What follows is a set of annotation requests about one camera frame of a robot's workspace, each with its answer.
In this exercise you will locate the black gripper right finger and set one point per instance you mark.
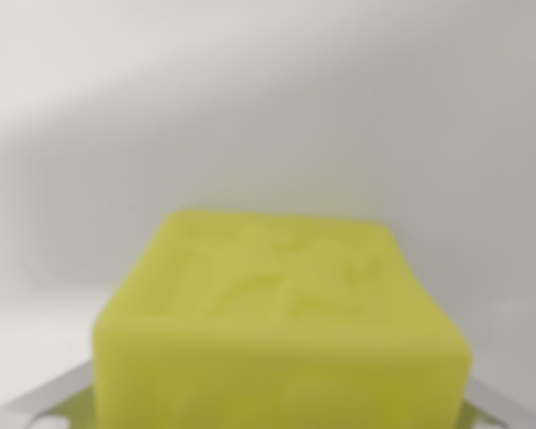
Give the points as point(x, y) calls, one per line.
point(487, 409)

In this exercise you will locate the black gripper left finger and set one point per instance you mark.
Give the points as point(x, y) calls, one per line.
point(53, 402)

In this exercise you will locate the yellow embossed cube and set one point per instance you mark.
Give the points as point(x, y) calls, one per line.
point(277, 326)

